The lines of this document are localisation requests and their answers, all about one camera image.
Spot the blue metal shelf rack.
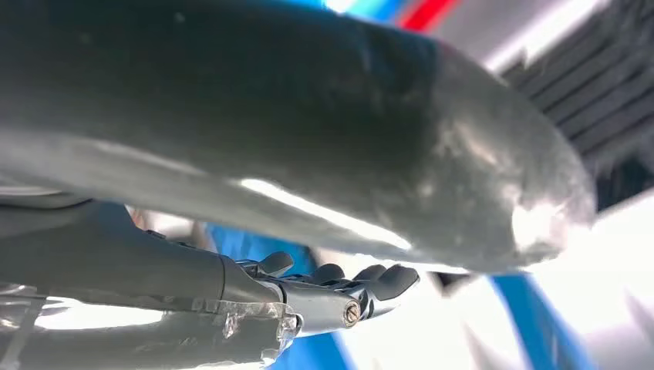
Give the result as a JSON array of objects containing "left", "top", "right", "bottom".
[{"left": 207, "top": 0, "right": 596, "bottom": 370}]

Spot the red barrier belt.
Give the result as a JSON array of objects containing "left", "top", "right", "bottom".
[{"left": 396, "top": 0, "right": 464, "bottom": 32}]

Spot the dark ribbed panel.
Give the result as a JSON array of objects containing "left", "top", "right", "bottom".
[{"left": 503, "top": 0, "right": 654, "bottom": 213}]

